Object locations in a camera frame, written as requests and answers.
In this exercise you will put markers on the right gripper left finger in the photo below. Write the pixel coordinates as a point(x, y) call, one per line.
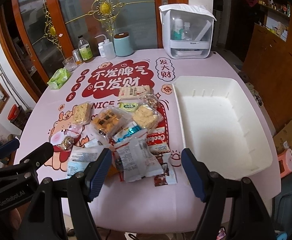
point(44, 216)

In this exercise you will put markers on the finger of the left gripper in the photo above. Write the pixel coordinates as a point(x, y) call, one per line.
point(9, 147)
point(31, 163)

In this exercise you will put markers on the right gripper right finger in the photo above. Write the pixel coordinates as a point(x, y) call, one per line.
point(249, 218)

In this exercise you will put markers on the nut candy clear wrapper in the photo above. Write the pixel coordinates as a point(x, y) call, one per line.
point(70, 138)

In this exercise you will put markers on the rice crispy square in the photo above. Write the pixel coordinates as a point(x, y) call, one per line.
point(82, 114)
point(146, 116)

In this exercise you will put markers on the yellow cookie tray pack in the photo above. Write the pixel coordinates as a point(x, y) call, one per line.
point(110, 120)

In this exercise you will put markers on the brown chocolate sachet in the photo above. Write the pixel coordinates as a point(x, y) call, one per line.
point(168, 176)

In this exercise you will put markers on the white red chip bag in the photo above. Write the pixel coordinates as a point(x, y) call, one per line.
point(137, 160)

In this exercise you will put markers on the blue white snack pack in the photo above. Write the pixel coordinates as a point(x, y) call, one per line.
point(127, 132)

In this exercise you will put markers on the small green snack pack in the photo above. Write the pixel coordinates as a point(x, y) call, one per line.
point(130, 107)

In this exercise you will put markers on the beige cracker pack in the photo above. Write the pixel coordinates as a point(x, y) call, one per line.
point(133, 92)

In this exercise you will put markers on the red white cookies pack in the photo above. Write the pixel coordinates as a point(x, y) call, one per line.
point(157, 140)

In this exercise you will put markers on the small white sachet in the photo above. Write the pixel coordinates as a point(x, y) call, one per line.
point(92, 143)

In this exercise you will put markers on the person's left hand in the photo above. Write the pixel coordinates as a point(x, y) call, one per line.
point(15, 219)

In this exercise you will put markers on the green tissue pack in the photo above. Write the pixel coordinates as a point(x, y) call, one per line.
point(59, 78)

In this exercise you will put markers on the cardboard box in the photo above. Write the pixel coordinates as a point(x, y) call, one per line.
point(283, 139)

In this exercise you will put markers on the clear drinking glass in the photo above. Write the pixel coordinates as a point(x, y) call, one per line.
point(69, 64)

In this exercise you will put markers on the pink printed tablecloth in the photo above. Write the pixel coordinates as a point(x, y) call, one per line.
point(140, 206)

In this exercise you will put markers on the small metal tin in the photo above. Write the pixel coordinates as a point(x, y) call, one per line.
point(77, 57)

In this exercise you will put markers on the white plastic storage bin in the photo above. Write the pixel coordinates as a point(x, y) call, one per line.
point(220, 126)

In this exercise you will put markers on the green label glass bottle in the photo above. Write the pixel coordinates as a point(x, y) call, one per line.
point(84, 49)

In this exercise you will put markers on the small white pill bottle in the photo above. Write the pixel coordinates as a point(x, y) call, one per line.
point(101, 49)

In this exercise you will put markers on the white squeeze bottle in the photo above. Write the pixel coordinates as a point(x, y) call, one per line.
point(108, 47)

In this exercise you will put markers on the light blue canister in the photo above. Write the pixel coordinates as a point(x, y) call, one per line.
point(122, 44)

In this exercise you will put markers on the wooden cabinet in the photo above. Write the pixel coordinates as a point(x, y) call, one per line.
point(268, 62)

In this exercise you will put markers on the white countertop organizer box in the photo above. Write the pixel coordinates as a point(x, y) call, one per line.
point(187, 30)

